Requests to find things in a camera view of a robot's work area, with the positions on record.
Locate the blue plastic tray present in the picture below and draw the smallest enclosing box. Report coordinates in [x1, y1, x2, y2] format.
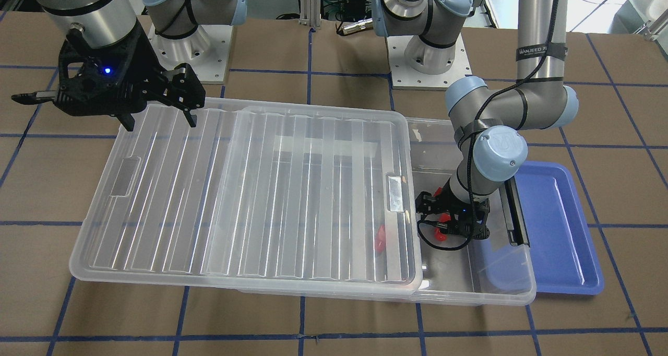
[480, 161, 605, 296]

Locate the red block under lid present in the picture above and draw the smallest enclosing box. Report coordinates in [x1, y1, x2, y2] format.
[374, 224, 387, 255]

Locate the red block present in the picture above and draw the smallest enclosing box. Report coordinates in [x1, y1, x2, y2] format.
[374, 224, 387, 255]
[432, 187, 454, 242]

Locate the aluminium frame post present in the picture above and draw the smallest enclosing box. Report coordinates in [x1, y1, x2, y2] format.
[298, 0, 323, 30]

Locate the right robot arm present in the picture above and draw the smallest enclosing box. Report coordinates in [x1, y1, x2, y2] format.
[11, 0, 247, 132]

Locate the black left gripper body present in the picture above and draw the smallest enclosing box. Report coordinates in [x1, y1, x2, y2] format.
[416, 187, 491, 240]

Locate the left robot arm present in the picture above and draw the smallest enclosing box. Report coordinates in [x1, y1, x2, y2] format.
[371, 0, 578, 244]

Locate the clear plastic storage box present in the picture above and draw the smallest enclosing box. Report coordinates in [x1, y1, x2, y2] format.
[237, 117, 537, 306]

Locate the clear plastic box lid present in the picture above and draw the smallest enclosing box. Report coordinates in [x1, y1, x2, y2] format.
[69, 98, 422, 296]

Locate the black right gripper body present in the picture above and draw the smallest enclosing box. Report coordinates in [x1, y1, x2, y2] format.
[55, 21, 169, 117]

